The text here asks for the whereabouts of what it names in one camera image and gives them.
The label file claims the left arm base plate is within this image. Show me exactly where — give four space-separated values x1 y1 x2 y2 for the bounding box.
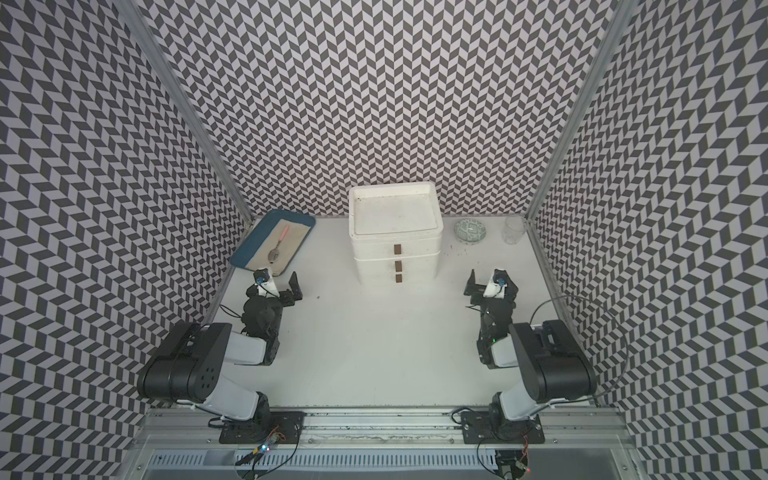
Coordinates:
218 410 305 445

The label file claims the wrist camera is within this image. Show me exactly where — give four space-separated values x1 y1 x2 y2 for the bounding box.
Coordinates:
483 269 511 299
253 267 279 298

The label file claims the white drawer cabinet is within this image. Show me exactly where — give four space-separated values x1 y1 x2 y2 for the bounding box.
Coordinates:
348 182 444 287

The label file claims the pink handled spoon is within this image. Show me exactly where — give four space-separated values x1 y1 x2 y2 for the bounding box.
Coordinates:
267 225 290 264

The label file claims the green patterned small dish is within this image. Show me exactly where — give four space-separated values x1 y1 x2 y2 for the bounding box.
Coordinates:
454 218 487 245

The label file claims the blue tray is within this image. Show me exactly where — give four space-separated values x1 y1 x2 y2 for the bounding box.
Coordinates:
230 209 316 276

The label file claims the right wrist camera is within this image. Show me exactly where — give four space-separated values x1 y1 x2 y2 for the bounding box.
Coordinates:
483 269 511 299

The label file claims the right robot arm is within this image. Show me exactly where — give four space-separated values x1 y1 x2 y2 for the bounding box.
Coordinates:
463 269 598 442

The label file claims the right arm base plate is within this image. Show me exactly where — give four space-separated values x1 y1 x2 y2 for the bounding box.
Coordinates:
453 410 545 445

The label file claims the aluminium front rail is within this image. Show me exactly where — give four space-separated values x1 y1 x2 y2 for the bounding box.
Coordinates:
131 406 634 452

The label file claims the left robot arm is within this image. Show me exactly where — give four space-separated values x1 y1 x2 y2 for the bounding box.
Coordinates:
137 267 303 442

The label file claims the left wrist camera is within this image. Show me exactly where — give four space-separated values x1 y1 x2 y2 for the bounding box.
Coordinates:
253 267 279 298

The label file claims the clear glass cup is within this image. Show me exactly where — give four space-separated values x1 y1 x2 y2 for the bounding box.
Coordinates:
502 214 526 245

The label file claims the beige tray liner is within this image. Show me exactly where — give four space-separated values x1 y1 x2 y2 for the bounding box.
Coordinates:
244 219 311 276

